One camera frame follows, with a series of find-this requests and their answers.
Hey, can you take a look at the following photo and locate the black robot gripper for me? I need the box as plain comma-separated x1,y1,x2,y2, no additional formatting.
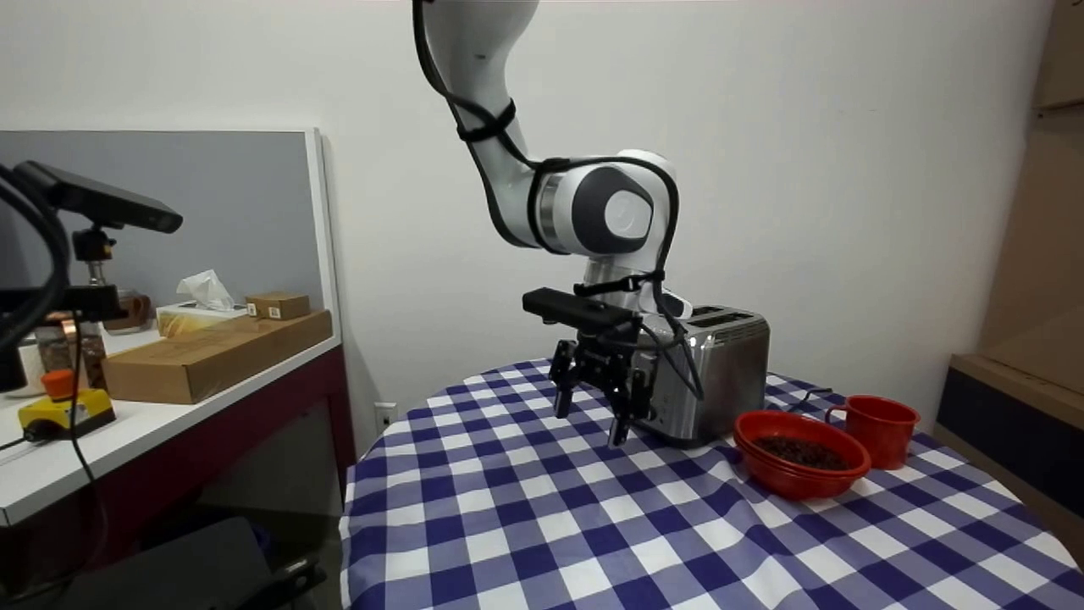
547,322,658,447

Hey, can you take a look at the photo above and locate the stainless steel two-slot toaster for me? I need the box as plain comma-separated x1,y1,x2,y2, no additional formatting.
628,300,771,447

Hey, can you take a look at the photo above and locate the blue white checkered tablecloth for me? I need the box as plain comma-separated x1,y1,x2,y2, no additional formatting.
337,356,1084,610

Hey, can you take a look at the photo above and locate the red bowl with dark contents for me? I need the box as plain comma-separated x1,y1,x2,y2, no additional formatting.
732,407,874,505

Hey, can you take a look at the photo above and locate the red plastic cup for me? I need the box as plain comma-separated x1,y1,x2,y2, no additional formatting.
841,394,922,470

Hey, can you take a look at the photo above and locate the small brown box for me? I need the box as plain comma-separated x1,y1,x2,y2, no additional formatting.
247,288,316,322

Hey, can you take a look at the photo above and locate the flat cardboard box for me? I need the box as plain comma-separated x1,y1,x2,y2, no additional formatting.
103,310,337,407

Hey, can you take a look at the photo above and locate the tissue box with white tissue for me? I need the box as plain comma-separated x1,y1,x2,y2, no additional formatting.
154,268,260,338

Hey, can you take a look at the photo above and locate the grey partition panel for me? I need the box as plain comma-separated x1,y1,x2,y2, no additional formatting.
0,127,339,326

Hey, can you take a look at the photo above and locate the wooden cabinet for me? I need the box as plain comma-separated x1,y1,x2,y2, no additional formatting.
931,0,1084,521

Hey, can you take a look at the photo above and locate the white counter with dark front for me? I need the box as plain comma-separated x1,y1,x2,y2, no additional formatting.
0,320,355,610

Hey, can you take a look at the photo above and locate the yellow black tool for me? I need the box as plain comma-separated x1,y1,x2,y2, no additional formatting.
13,386,119,443

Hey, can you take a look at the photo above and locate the black toaster power cable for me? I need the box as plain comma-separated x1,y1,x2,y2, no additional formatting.
767,380,852,419

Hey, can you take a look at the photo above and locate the black bar camera on stand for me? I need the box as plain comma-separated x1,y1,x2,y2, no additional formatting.
8,160,187,284

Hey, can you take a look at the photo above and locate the black camera cable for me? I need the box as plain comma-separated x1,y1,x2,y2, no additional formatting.
0,164,103,487

